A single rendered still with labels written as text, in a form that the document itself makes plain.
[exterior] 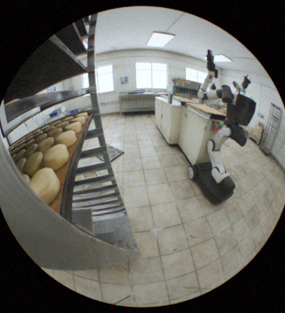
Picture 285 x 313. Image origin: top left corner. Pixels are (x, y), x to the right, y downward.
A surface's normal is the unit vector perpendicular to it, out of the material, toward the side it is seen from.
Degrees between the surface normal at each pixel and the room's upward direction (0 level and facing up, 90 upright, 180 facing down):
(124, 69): 90
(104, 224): 0
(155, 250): 0
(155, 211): 0
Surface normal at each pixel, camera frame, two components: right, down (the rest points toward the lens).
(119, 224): -0.03, -0.80
